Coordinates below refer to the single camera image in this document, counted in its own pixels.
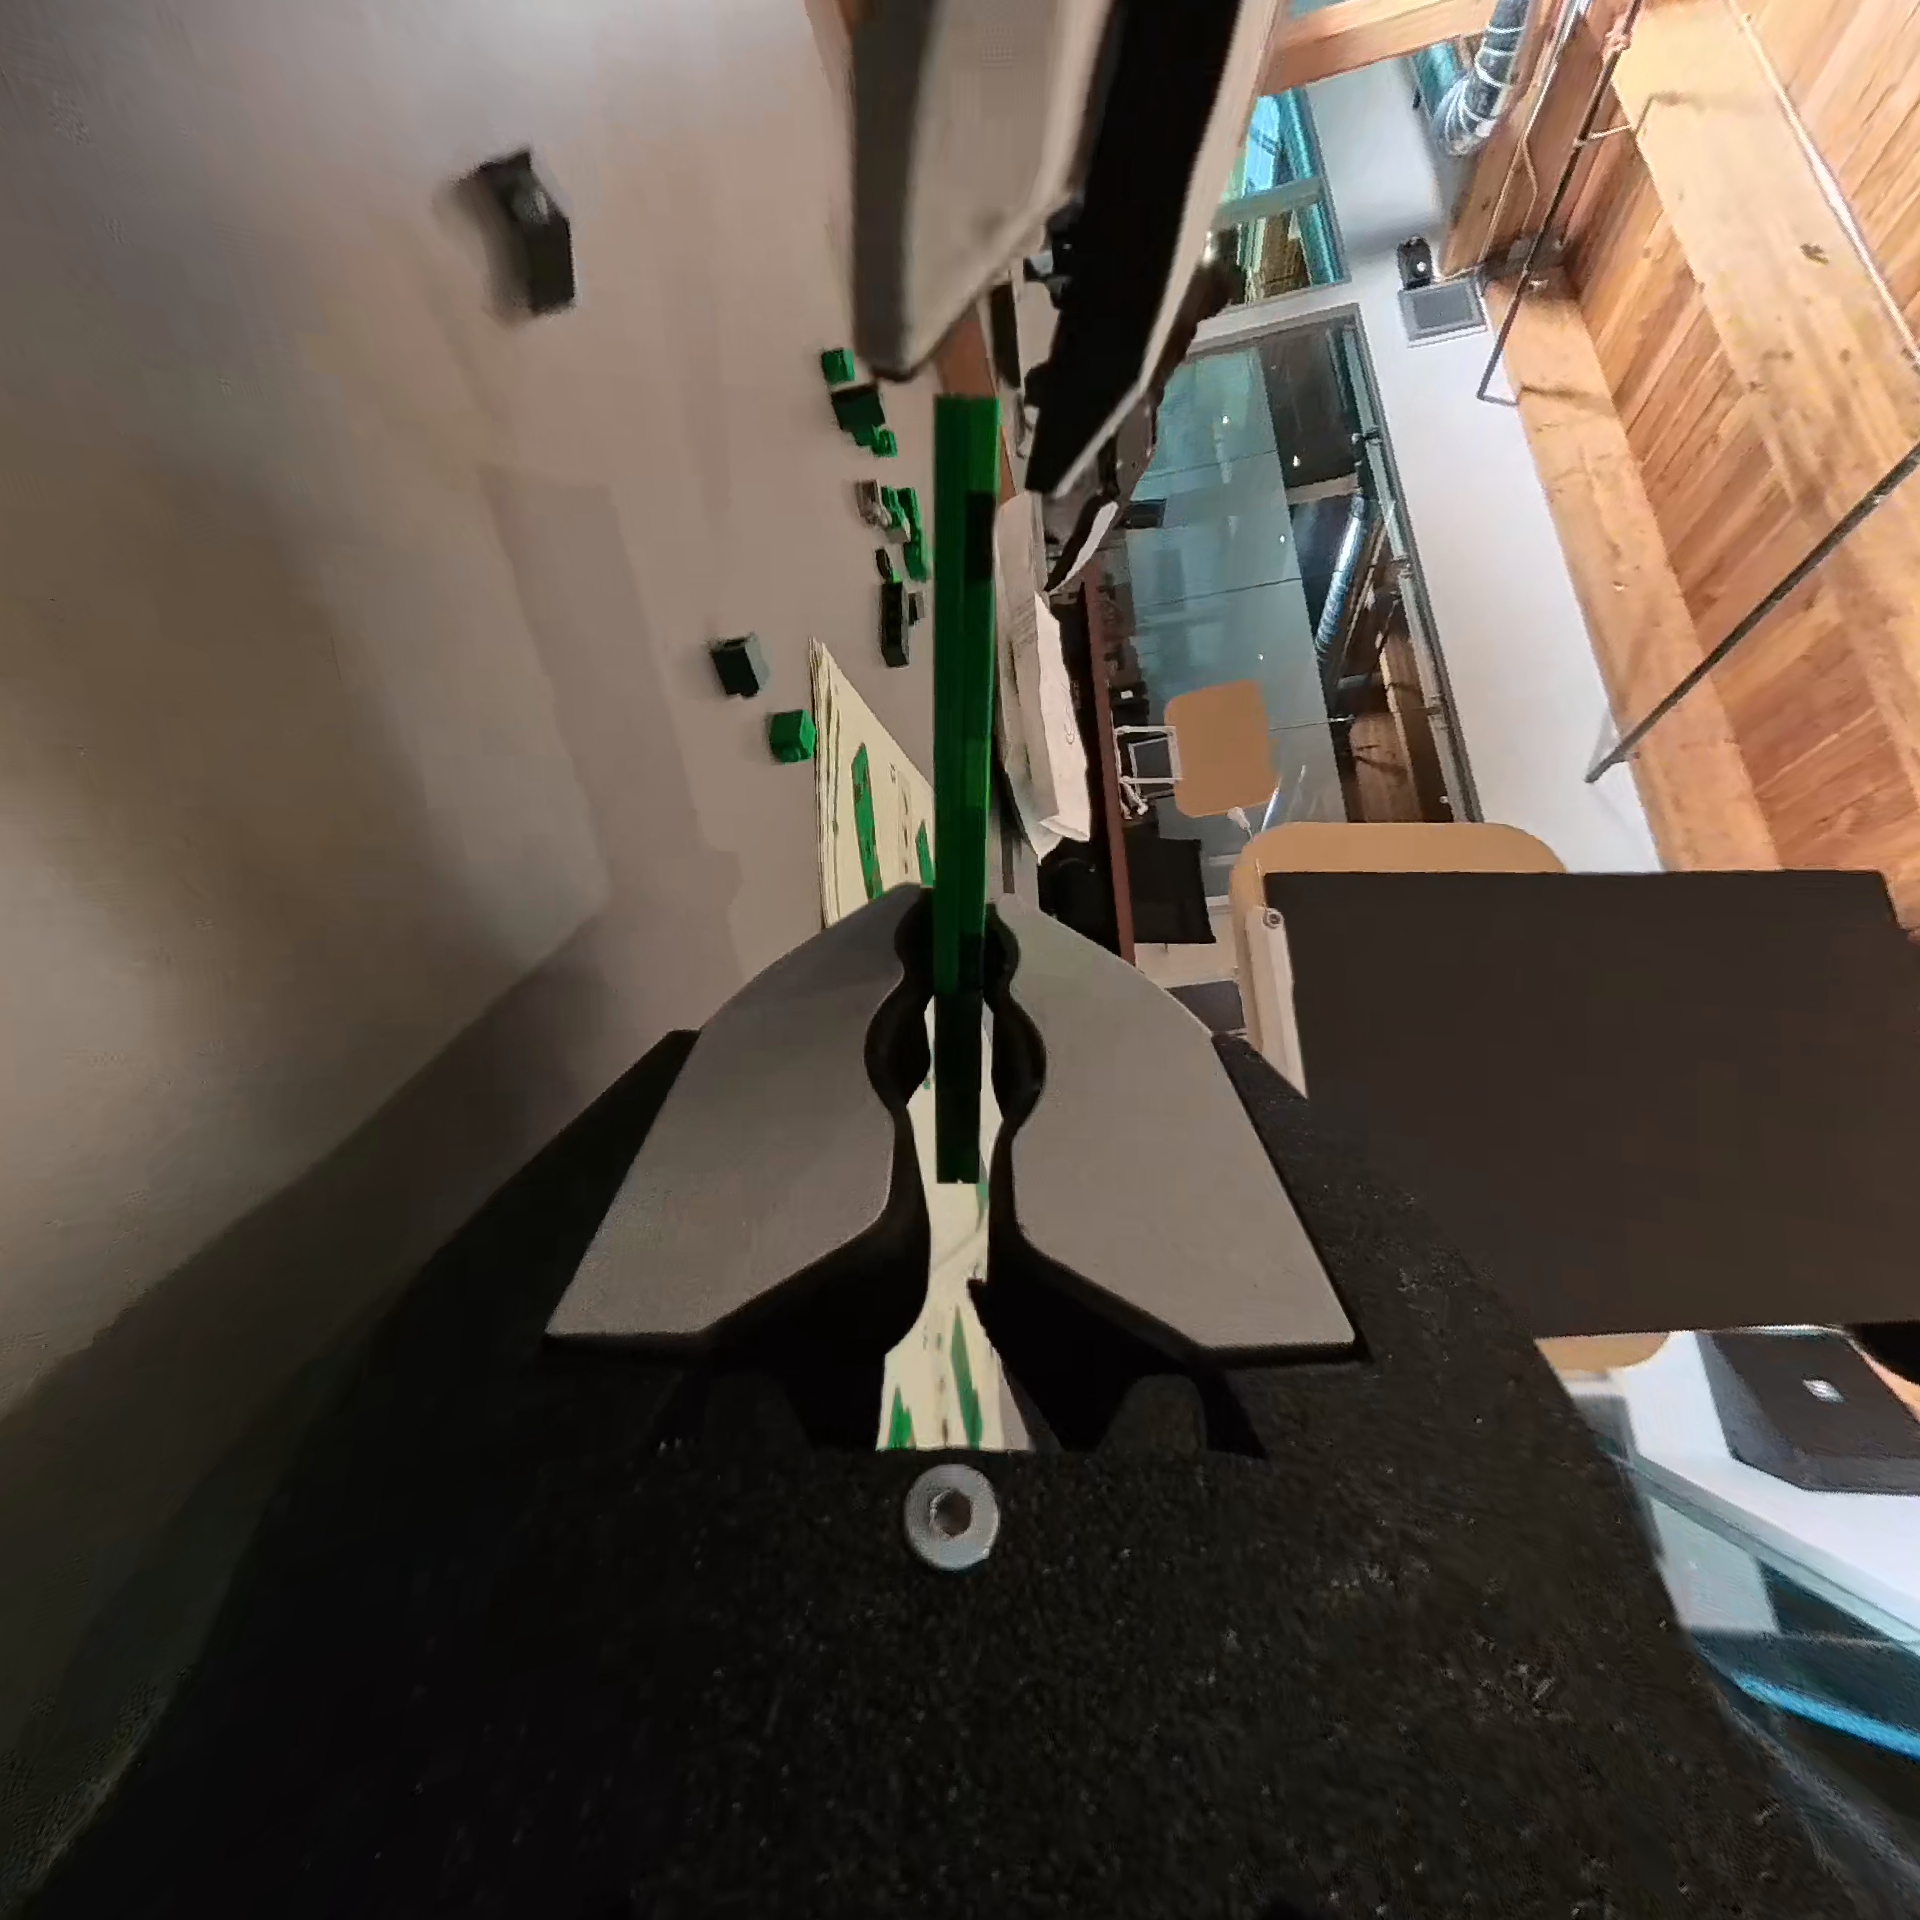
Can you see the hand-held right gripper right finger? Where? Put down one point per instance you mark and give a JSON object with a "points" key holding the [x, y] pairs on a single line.
{"points": [[1154, 1183]]}

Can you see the dark wooden table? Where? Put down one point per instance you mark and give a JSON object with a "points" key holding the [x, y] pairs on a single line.
{"points": [[1115, 778]]}

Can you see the white paper sheets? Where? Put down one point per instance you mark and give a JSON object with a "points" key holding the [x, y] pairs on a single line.
{"points": [[1043, 675]]}

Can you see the open instruction booklet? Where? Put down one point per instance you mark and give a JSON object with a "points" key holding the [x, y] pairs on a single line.
{"points": [[871, 794]]}

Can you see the black chair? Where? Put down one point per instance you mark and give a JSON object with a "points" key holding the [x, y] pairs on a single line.
{"points": [[1172, 888]]}

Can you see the black ceiling camera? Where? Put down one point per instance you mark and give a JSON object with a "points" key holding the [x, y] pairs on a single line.
{"points": [[1414, 264]]}

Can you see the pile of small bricks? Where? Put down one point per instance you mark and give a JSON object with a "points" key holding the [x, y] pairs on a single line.
{"points": [[884, 511]]}

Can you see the glass partition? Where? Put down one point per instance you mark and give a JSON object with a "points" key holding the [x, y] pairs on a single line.
{"points": [[1770, 1621]]}

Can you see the green brick plate assembly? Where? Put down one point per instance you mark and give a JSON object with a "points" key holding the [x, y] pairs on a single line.
{"points": [[964, 675]]}

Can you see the wall air vent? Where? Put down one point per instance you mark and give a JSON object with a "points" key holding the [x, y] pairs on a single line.
{"points": [[1438, 310]]}

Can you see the single green brick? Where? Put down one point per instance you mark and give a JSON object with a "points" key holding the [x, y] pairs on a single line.
{"points": [[792, 733]]}

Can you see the black brick with pin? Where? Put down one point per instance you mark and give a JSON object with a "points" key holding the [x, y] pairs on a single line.
{"points": [[517, 234]]}

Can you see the black desk divider panel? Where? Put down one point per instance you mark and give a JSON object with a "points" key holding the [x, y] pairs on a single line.
{"points": [[1589, 1080]]}

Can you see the silver ventilation duct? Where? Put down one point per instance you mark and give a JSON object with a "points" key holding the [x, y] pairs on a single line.
{"points": [[1348, 578]]}

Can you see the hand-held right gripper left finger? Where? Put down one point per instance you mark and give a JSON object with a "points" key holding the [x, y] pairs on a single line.
{"points": [[734, 1183]]}

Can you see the black speaker box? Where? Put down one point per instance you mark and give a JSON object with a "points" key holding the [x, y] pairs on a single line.
{"points": [[1814, 1411]]}

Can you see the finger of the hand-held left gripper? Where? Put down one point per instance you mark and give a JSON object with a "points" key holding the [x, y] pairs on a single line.
{"points": [[1154, 224], [961, 150]]}

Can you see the grey desk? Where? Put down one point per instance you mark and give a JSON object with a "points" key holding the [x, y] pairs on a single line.
{"points": [[299, 602]]}

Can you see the light wooden divider panel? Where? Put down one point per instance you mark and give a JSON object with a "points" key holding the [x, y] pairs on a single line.
{"points": [[1221, 748]]}

